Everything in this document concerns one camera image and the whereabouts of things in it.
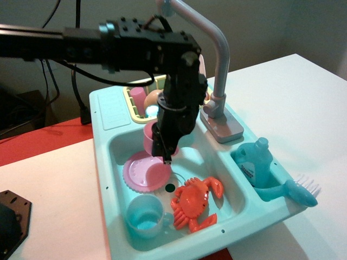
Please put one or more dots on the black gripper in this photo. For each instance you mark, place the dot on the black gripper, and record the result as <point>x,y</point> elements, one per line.
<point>179,105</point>

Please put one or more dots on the pink toy cup with handle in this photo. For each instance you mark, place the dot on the pink toy cup with handle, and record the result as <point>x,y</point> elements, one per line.
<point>147,141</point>

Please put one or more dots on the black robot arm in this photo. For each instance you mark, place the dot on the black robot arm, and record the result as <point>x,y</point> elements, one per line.
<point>127,44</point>

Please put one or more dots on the teal toy sink unit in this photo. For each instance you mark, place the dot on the teal toy sink unit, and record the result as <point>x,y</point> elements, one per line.
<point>240,212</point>

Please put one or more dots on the blue toy cup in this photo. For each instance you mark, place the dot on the blue toy cup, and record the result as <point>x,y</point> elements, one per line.
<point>146,216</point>

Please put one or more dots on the pink toy plate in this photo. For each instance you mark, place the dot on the pink toy plate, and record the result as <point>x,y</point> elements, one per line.
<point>145,173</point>

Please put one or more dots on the teal ball toy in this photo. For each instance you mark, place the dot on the teal ball toy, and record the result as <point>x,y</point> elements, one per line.
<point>151,111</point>

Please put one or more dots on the beige toy egg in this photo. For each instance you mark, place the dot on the beige toy egg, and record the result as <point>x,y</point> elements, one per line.
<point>151,98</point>

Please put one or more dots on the orange toy crab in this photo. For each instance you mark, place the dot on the orange toy crab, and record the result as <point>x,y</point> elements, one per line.
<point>191,200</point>

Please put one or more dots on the pink tumbler in rack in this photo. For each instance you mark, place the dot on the pink tumbler in rack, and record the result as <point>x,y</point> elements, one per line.
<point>138,94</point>

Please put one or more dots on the yellow dish drying rack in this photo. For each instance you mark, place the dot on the yellow dish drying rack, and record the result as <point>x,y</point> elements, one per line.
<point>158,84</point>

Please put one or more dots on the blue dish soap bottle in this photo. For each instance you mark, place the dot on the blue dish soap bottle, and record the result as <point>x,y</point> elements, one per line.
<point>254,160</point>

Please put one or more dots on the pink plate in rack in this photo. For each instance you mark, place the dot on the pink plate in rack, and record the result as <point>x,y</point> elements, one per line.
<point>202,66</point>

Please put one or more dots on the blue dish brush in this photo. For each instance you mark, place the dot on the blue dish brush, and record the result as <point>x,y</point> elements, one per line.
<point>303,190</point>

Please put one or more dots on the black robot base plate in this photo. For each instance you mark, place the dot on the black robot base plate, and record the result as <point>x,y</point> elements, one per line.
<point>15,221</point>

